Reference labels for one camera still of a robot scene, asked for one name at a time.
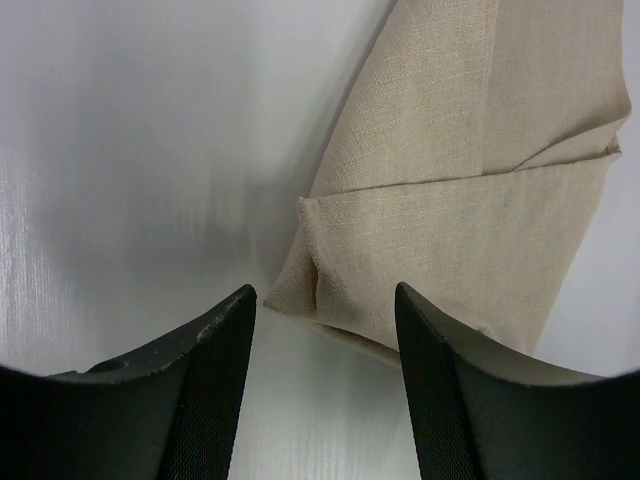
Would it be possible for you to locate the beige cloth napkin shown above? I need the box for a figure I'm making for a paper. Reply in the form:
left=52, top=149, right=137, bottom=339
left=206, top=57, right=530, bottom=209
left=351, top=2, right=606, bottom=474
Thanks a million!
left=265, top=1, right=631, bottom=363

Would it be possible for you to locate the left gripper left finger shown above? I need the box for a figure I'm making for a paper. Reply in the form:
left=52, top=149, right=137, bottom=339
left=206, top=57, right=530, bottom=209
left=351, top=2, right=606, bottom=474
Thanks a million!
left=1, top=285, right=256, bottom=479

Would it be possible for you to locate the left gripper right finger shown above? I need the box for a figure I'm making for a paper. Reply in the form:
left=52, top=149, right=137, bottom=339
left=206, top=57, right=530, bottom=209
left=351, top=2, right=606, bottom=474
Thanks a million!
left=395, top=283, right=639, bottom=479

